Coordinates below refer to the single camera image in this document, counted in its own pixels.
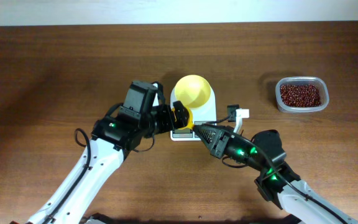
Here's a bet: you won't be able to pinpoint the left black cable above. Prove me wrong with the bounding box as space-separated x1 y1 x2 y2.
42 128 155 224

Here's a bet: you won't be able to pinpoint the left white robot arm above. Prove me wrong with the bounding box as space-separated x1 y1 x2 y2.
28 81 193 224

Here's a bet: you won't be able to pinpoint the white digital kitchen scale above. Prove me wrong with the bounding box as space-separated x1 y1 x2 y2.
170 88 217 141

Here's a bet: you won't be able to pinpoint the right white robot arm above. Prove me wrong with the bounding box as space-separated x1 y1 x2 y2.
193 124 358 223

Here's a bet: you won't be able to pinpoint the clear plastic food container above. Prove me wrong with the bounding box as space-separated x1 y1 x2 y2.
275 77 329 113

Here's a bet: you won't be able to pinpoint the yellow measuring scoop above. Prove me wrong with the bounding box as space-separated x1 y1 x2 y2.
174 107 194 129

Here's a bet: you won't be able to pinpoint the black cable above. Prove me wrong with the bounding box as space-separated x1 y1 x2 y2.
197 105 351 224
42 128 155 224

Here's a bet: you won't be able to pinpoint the right black cable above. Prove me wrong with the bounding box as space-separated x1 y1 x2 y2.
197 105 351 224

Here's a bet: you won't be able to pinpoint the pale yellow plastic bowl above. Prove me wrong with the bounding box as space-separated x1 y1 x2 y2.
174 75 211 108

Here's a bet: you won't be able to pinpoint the red beans in container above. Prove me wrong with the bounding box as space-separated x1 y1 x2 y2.
280 85 321 108

